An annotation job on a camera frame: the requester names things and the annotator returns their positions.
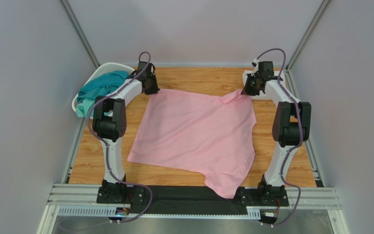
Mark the white plastic laundry basket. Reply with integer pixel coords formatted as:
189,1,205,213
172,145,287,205
72,62,134,112

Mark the aluminium corner post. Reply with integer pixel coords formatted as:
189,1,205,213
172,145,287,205
286,0,333,188
58,0,100,184

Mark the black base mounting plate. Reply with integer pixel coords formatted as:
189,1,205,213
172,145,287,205
96,186,289,215

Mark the folded white t shirt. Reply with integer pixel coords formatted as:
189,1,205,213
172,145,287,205
241,70,287,100

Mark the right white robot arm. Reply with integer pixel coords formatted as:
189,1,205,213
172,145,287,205
241,59,312,195

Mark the teal t shirt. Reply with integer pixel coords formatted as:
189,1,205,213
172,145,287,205
77,70,129,103

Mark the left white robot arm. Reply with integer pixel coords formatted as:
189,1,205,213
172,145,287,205
89,61,159,201

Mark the left aluminium corner post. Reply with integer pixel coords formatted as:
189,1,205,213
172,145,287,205
58,0,100,184

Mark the pink t shirt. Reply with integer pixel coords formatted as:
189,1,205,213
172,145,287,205
128,89,257,199

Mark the mint green t shirt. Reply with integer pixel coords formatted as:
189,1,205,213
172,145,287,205
75,99,96,118

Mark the right aluminium corner post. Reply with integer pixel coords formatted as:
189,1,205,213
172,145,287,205
286,0,333,188

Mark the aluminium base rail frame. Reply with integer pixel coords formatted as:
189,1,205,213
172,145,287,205
37,184,349,234

